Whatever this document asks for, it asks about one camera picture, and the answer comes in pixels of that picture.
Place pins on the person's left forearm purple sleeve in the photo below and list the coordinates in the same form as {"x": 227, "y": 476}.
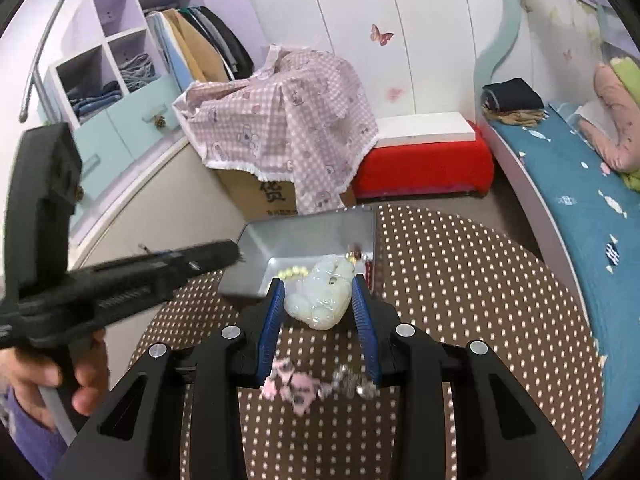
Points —
{"x": 30, "y": 450}

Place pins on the row of hanging clothes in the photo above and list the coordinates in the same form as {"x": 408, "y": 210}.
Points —
{"x": 200, "y": 45}

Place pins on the pink butterfly sticker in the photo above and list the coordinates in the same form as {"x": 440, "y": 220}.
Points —
{"x": 381, "y": 35}

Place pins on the red upholstered bench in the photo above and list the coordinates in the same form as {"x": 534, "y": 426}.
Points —
{"x": 425, "y": 170}

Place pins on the folded tan clothes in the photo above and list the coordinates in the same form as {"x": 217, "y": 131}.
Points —
{"x": 520, "y": 117}

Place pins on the person's left hand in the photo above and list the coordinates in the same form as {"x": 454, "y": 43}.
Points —
{"x": 90, "y": 375}

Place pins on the white pillow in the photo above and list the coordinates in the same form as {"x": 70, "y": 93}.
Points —
{"x": 590, "y": 110}

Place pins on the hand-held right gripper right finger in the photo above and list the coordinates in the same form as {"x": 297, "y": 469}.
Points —
{"x": 365, "y": 332}

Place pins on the pale green jade pendant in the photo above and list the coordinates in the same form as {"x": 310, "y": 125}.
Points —
{"x": 320, "y": 295}

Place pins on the pinecone ornament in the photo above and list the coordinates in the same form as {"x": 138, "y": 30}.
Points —
{"x": 160, "y": 122}
{"x": 79, "y": 193}

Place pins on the teal and white bunk bed frame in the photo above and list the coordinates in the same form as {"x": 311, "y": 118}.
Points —
{"x": 511, "y": 15}

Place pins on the grey knit garment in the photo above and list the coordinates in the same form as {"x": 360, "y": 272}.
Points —
{"x": 137, "y": 72}

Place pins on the metal tray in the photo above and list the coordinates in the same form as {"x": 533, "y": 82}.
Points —
{"x": 300, "y": 240}

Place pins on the pink pillow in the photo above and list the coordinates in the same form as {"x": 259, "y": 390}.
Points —
{"x": 612, "y": 110}

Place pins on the blue printed bedsheet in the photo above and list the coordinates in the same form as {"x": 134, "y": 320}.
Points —
{"x": 575, "y": 220}

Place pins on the brown dotted table mat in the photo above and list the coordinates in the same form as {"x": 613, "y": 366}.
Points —
{"x": 475, "y": 285}

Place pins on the pink flower sticker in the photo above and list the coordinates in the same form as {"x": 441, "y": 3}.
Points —
{"x": 396, "y": 93}

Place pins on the white wardrobe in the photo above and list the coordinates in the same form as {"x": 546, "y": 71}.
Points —
{"x": 325, "y": 0}

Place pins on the grey metal handrail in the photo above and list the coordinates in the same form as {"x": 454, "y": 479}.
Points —
{"x": 50, "y": 25}

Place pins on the purple stair cabinet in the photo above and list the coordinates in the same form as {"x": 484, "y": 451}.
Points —
{"x": 120, "y": 5}

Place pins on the cardboard box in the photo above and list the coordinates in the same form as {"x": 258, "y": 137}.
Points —
{"x": 260, "y": 195}

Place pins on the teal drawer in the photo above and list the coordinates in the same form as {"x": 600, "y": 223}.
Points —
{"x": 100, "y": 142}
{"x": 145, "y": 120}

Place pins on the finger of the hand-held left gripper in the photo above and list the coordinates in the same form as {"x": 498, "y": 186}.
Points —
{"x": 165, "y": 270}

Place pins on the folded blue jeans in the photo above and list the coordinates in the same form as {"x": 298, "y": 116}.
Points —
{"x": 95, "y": 100}

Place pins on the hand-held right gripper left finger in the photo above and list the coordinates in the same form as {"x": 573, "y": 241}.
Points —
{"x": 270, "y": 332}

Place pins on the pink checkered cloth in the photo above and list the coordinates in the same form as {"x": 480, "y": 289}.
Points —
{"x": 300, "y": 110}

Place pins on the white board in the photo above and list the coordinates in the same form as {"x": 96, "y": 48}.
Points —
{"x": 425, "y": 127}

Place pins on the folded dark clothes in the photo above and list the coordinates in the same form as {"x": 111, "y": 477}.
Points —
{"x": 515, "y": 92}

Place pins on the white cabinet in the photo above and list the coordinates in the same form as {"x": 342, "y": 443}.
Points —
{"x": 175, "y": 200}

